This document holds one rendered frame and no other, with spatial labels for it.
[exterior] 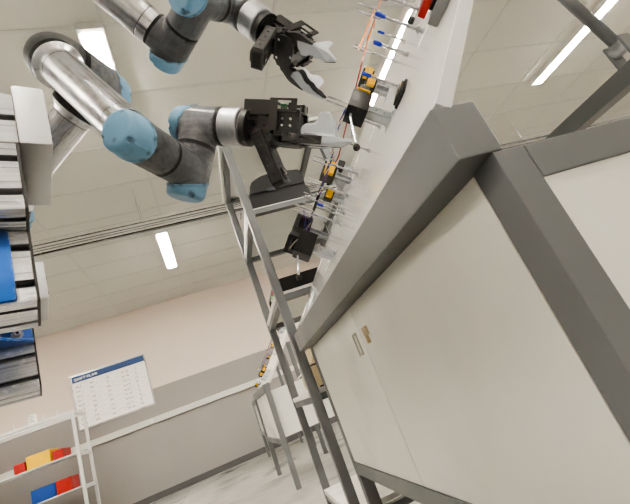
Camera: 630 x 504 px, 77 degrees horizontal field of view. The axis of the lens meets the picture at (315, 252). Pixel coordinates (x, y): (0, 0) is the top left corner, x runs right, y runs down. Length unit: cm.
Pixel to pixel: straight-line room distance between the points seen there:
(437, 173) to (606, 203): 17
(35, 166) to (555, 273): 60
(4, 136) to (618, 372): 66
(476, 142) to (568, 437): 32
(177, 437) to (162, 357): 144
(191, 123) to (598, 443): 77
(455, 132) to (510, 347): 25
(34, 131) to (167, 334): 778
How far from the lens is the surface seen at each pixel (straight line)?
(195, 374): 810
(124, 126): 70
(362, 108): 81
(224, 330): 823
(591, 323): 42
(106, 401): 828
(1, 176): 55
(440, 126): 43
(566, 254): 43
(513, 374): 53
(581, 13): 107
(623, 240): 48
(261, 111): 79
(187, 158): 77
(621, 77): 103
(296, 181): 192
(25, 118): 61
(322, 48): 88
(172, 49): 102
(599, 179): 51
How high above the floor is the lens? 65
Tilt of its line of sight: 18 degrees up
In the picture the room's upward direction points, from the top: 22 degrees counter-clockwise
